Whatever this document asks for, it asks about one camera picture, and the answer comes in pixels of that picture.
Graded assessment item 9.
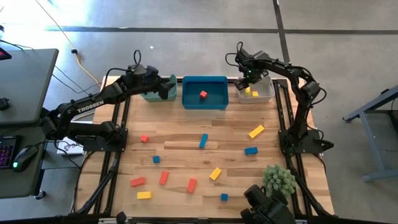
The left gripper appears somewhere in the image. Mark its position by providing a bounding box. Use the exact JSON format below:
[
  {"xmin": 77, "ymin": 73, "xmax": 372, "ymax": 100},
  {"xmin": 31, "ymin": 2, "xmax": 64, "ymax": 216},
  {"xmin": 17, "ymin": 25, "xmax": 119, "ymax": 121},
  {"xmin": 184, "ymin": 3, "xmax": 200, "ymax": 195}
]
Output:
[{"xmin": 136, "ymin": 64, "xmax": 177, "ymax": 100}]

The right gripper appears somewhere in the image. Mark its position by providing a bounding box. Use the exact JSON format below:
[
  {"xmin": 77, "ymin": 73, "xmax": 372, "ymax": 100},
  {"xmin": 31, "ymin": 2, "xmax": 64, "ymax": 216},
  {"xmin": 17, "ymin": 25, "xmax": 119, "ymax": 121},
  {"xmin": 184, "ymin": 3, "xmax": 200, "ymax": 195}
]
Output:
[{"xmin": 234, "ymin": 60, "xmax": 271, "ymax": 91}]

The long yellow block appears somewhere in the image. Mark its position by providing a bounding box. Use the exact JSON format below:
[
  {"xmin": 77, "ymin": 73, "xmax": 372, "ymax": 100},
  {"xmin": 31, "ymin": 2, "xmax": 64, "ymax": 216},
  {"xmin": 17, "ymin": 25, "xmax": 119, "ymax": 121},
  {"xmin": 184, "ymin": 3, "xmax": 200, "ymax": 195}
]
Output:
[{"xmin": 248, "ymin": 124, "xmax": 266, "ymax": 139}]

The light grey plastic bin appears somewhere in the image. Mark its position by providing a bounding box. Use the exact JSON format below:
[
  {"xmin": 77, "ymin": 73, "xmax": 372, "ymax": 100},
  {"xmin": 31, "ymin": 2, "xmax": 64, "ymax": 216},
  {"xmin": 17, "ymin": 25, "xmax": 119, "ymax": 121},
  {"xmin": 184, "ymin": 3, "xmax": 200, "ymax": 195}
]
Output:
[{"xmin": 236, "ymin": 75, "xmax": 276, "ymax": 105}]

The teal plastic bin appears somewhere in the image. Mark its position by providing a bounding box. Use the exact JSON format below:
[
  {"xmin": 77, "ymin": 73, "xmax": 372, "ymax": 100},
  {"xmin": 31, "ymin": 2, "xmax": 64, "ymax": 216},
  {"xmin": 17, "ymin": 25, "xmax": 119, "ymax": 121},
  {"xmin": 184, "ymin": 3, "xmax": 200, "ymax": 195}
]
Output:
[{"xmin": 139, "ymin": 73, "xmax": 178, "ymax": 103}]

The blue plastic bin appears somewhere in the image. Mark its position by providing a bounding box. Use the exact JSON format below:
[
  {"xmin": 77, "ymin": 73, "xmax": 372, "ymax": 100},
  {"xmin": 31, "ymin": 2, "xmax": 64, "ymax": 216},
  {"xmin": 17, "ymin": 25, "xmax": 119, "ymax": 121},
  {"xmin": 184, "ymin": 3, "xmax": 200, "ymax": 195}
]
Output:
[{"xmin": 182, "ymin": 75, "xmax": 230, "ymax": 110}]

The green artificial plant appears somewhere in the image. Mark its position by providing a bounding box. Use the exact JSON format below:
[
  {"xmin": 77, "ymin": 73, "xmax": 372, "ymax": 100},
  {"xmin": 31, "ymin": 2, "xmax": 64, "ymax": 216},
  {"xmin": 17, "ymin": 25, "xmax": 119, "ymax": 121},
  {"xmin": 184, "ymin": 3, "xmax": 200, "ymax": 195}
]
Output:
[{"xmin": 261, "ymin": 164, "xmax": 297, "ymax": 198}]

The white paper sheet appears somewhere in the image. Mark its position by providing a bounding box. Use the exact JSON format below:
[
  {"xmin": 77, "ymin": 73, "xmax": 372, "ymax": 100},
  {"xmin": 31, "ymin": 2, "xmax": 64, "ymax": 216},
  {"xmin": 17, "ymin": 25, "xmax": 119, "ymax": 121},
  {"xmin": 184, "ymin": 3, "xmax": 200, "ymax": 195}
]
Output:
[{"xmin": 56, "ymin": 136, "xmax": 85, "ymax": 156}]

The black computer mouse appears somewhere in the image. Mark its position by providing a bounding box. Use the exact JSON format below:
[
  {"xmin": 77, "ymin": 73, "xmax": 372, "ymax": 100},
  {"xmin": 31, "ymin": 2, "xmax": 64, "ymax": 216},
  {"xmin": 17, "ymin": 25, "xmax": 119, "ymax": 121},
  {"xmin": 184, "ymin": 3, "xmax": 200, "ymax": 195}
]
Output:
[{"xmin": 11, "ymin": 144, "xmax": 39, "ymax": 173}]

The black device with red light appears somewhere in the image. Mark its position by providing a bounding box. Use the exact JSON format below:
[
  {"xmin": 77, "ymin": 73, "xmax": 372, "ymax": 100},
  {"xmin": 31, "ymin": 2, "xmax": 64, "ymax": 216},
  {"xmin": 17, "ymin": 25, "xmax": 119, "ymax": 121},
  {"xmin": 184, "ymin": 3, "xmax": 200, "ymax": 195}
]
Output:
[{"xmin": 0, "ymin": 47, "xmax": 12, "ymax": 62}]

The backlit black keyboard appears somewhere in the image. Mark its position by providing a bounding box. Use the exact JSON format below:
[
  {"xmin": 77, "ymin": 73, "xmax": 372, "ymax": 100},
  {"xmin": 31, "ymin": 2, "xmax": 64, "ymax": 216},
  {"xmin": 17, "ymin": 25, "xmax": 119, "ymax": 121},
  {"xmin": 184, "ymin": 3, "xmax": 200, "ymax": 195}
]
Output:
[{"xmin": 0, "ymin": 135, "xmax": 19, "ymax": 170}]

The dark grey desk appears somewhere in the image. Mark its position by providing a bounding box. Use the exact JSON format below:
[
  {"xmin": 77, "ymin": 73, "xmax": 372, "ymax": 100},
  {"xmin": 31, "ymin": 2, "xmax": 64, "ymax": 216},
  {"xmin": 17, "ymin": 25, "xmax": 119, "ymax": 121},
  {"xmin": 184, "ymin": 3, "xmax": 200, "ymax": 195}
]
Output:
[{"xmin": 0, "ymin": 123, "xmax": 52, "ymax": 200}]

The black aluminium table frame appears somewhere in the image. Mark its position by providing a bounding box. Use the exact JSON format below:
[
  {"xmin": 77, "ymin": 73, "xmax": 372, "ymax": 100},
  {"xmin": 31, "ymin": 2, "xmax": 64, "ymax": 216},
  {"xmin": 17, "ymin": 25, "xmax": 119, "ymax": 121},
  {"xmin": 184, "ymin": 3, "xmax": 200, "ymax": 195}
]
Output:
[{"xmin": 70, "ymin": 76, "xmax": 335, "ymax": 224}]

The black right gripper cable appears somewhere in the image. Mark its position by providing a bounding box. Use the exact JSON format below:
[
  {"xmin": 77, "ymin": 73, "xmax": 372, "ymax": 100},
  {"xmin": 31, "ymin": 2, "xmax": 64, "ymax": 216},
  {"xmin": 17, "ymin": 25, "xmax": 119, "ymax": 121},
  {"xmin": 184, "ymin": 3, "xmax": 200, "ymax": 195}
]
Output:
[{"xmin": 225, "ymin": 41, "xmax": 249, "ymax": 68}]

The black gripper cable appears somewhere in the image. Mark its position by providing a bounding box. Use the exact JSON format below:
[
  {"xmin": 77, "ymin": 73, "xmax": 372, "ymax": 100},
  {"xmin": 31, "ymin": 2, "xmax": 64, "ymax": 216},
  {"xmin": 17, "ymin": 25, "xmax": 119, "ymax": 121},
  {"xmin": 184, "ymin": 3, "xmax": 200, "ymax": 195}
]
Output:
[
  {"xmin": 101, "ymin": 49, "xmax": 142, "ymax": 91},
  {"xmin": 225, "ymin": 41, "xmax": 249, "ymax": 68}
]

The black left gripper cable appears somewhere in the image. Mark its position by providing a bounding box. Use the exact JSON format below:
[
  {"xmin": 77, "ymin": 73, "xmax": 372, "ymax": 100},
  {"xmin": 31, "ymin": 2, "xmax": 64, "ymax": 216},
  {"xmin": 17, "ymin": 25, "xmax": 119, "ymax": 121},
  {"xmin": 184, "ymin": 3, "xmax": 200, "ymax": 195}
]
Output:
[{"xmin": 101, "ymin": 49, "xmax": 142, "ymax": 91}]

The black floor cable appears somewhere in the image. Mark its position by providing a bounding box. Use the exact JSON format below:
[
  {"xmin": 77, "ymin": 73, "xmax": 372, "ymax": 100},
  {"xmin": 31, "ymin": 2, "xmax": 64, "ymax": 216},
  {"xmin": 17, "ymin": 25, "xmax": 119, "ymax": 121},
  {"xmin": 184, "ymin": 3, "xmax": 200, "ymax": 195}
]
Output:
[{"xmin": 0, "ymin": 39, "xmax": 102, "ymax": 94}]

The black camera rig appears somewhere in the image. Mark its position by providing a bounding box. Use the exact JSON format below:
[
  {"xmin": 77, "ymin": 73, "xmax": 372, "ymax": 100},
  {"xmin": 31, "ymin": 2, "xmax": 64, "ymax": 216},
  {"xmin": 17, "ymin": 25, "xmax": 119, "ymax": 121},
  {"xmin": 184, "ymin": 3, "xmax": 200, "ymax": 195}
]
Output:
[{"xmin": 240, "ymin": 184, "xmax": 298, "ymax": 224}]

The yellow floor cable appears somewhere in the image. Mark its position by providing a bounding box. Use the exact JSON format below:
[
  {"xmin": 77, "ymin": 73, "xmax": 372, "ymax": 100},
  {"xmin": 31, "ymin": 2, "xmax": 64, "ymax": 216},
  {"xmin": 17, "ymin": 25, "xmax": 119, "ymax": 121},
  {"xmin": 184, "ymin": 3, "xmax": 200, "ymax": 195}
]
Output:
[{"xmin": 34, "ymin": 0, "xmax": 101, "ymax": 86}]

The blue-grey desk frame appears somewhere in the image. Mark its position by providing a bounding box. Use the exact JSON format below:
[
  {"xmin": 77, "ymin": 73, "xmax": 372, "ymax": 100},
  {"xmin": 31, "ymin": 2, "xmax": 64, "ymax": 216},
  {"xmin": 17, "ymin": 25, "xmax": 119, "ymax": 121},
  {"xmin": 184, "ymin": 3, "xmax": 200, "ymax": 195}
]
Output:
[{"xmin": 343, "ymin": 84, "xmax": 398, "ymax": 183}]

